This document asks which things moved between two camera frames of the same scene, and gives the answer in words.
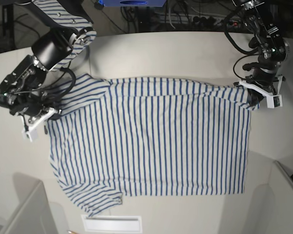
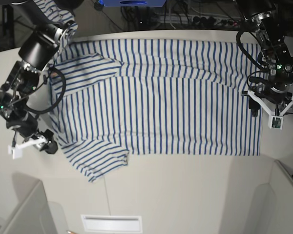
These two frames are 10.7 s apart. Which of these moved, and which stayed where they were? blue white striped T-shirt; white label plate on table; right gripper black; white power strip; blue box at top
Moved: blue white striped T-shirt; right gripper black
Stayed: blue box at top; white label plate on table; white power strip
